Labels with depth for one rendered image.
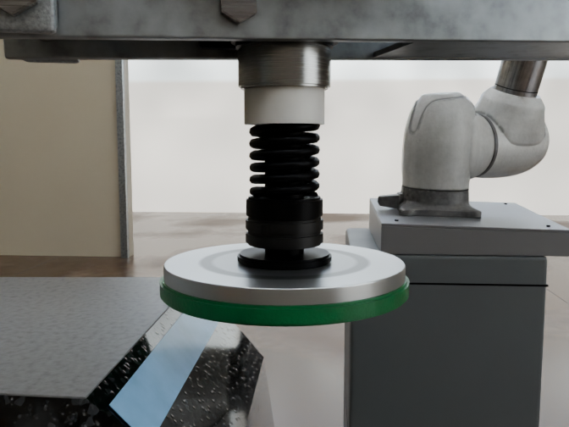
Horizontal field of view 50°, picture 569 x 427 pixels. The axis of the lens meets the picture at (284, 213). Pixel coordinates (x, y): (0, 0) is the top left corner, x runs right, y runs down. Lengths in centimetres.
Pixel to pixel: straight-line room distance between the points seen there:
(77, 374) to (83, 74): 539
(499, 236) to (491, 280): 9
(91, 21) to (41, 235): 557
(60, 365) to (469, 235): 97
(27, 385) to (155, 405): 9
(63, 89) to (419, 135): 474
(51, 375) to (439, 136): 108
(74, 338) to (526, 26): 46
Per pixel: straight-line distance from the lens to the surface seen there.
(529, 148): 156
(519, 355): 138
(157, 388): 50
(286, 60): 50
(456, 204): 142
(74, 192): 584
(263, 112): 51
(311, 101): 51
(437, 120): 139
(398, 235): 128
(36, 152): 596
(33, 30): 45
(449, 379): 137
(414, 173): 141
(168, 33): 47
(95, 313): 62
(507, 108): 151
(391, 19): 51
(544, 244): 135
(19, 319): 62
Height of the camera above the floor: 103
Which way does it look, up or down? 7 degrees down
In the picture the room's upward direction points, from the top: straight up
